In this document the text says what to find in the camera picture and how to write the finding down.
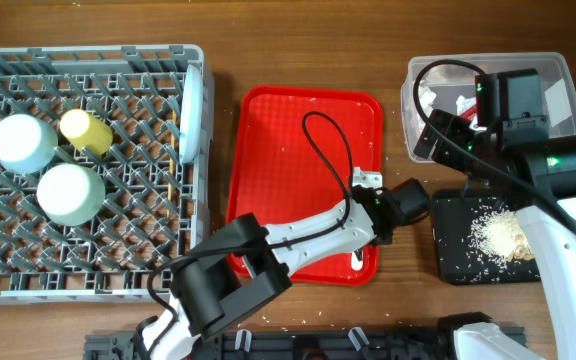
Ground red plastic tray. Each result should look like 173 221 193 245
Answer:
227 86 383 286

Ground white tissue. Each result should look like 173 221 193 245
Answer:
456 95 477 116
418 81 437 118

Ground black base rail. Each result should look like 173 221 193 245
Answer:
85 319 527 360

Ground white plastic fork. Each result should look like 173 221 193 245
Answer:
351 249 364 271

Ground white round plate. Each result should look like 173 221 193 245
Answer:
179 66 203 163

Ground black tray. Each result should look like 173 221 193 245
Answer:
430 189 540 285

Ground clear plastic bin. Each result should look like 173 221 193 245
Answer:
400 52 576 163

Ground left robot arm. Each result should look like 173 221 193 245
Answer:
134 169 430 359

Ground red snack wrapper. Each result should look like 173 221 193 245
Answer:
459 110 477 123

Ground wooden chopstick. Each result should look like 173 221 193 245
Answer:
167 110 177 202

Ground rice and nut scraps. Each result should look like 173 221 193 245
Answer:
468 210 535 267

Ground grey dishwasher rack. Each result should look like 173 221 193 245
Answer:
0 44 215 305

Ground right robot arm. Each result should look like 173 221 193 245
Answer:
412 61 576 359

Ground light green food bowl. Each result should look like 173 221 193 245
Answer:
37 164 106 226

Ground yellow plastic cup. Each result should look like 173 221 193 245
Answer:
59 109 113 155

